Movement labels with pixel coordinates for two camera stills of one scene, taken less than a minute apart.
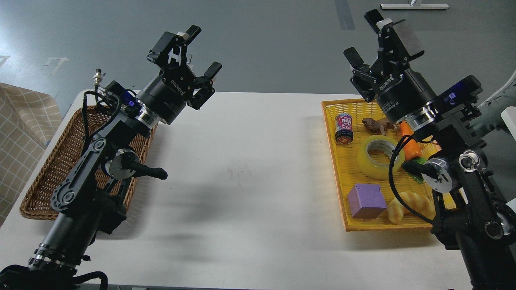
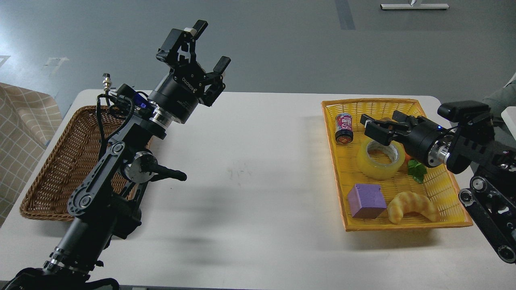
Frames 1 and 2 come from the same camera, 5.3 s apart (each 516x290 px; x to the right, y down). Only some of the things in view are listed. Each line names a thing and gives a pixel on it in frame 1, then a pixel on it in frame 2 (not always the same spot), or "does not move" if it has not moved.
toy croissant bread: x=417 y=202 does not move
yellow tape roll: x=373 y=156 does not move
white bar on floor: x=414 y=6 does not move
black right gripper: x=400 y=91 → x=428 y=142
